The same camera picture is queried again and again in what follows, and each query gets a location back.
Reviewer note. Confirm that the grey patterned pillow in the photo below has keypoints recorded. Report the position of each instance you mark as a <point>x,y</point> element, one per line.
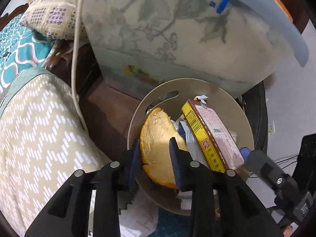
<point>54,19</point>

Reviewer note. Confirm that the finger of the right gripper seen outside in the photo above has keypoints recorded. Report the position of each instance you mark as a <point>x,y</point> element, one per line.
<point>245,152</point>

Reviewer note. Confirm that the blue milk carton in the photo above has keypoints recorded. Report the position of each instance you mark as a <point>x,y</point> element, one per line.
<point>191,143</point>

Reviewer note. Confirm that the yellow red cardboard box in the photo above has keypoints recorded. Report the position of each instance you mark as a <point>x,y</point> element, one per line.
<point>217,144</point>

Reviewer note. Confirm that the white wall socket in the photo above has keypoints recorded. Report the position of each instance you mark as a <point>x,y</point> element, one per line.
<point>271,128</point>

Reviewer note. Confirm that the teal white patterned quilt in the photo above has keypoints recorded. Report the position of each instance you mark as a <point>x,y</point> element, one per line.
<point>21,48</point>

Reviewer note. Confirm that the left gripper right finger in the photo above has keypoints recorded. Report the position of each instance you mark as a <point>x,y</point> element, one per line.
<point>241,212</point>

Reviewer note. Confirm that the black bag on floor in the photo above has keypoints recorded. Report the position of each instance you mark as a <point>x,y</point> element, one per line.
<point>253,103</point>

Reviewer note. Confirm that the beige round trash bin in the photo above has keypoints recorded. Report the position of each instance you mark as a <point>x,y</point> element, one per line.
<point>224,105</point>

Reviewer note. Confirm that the person's right hand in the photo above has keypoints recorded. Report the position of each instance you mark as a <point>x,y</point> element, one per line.
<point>287,231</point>

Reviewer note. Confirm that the clear storage box blue handle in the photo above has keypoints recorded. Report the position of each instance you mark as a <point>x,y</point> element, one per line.
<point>234,44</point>

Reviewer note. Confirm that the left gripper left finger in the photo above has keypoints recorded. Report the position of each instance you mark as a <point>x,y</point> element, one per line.
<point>67,212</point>

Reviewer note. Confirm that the red white snack wrapper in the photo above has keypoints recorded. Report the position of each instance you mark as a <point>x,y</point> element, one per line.
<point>201,98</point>

